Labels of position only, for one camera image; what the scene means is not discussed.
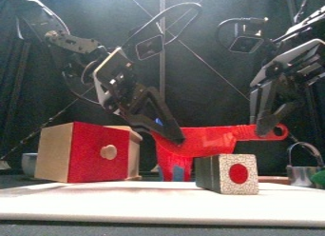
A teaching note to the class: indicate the red toy knife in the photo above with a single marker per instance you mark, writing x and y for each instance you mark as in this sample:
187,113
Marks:
207,141

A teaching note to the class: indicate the toy sushi roll piece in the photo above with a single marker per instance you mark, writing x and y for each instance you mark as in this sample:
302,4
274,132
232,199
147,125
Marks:
239,173

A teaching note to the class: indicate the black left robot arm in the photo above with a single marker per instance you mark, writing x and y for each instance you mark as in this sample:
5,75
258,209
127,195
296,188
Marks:
73,43

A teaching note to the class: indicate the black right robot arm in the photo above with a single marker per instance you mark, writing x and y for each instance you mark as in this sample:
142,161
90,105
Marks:
311,21

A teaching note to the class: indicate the wooden box with slot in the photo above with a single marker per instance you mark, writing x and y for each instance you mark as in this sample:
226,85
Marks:
135,157

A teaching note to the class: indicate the red plastic cup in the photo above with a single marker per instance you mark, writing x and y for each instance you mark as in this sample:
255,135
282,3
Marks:
174,167

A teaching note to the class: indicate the wide blue tape strip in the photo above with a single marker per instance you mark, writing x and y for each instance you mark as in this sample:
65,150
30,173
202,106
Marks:
179,173

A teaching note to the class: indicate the narrow blue tape strip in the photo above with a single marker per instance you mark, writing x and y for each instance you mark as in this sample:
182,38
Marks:
162,175

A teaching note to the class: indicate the wooden drawer with red front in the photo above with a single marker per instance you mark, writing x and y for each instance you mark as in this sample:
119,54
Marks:
85,151

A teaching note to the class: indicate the green toy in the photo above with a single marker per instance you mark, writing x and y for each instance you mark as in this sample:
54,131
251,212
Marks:
319,179

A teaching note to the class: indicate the white cutting board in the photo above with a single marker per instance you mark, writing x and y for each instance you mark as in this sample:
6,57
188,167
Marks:
127,205

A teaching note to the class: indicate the metal frame pole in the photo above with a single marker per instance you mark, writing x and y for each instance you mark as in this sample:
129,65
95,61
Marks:
163,74

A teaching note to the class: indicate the white pole base bracket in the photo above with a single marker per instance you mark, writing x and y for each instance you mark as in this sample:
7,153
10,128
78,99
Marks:
157,169

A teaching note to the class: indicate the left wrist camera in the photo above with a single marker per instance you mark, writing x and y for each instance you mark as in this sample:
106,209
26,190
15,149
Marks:
149,47

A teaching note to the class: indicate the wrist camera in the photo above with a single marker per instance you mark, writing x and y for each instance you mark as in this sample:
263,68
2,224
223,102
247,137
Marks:
149,47
246,43

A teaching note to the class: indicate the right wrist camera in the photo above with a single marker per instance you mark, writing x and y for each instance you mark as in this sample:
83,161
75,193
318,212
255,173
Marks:
246,43

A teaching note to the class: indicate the white frame corner bracket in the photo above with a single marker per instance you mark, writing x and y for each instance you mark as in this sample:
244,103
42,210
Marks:
5,165

